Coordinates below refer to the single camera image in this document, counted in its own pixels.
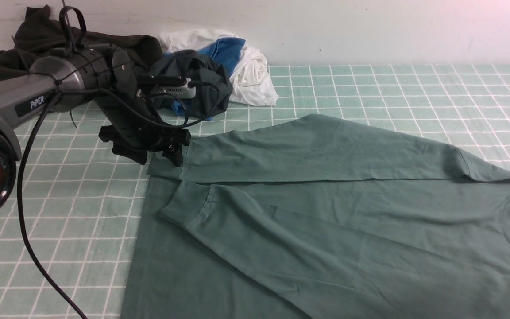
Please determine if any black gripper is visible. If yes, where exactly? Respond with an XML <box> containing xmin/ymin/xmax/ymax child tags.
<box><xmin>94</xmin><ymin>48</ymin><xmax>192</xmax><ymax>167</ymax></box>

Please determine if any green long-sleeved shirt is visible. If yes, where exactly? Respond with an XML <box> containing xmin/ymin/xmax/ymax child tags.
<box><xmin>120</xmin><ymin>114</ymin><xmax>510</xmax><ymax>319</ymax></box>

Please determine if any dark green crumpled garment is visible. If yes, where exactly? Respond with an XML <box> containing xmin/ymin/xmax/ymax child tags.
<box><xmin>146</xmin><ymin>49</ymin><xmax>233</xmax><ymax>121</ymax></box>

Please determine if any green checkered tablecloth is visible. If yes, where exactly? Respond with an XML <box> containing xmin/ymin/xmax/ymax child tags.
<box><xmin>0</xmin><ymin>65</ymin><xmax>510</xmax><ymax>319</ymax></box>

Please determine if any white crumpled garment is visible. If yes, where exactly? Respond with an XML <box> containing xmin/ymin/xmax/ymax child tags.
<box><xmin>158</xmin><ymin>28</ymin><xmax>278</xmax><ymax>106</ymax></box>

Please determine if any blue crumpled garment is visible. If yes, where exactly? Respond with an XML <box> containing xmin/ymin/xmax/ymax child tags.
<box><xmin>158</xmin><ymin>38</ymin><xmax>245</xmax><ymax>116</ymax></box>

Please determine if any dark brown crumpled garment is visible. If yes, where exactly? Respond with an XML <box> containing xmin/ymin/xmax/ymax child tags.
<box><xmin>0</xmin><ymin>5</ymin><xmax>163</xmax><ymax>81</ymax></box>

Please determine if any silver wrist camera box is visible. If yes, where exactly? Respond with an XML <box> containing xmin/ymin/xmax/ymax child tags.
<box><xmin>136</xmin><ymin>75</ymin><xmax>196</xmax><ymax>99</ymax></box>

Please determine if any black camera cable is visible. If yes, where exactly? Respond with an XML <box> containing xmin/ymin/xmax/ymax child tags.
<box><xmin>16</xmin><ymin>6</ymin><xmax>221</xmax><ymax>319</ymax></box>

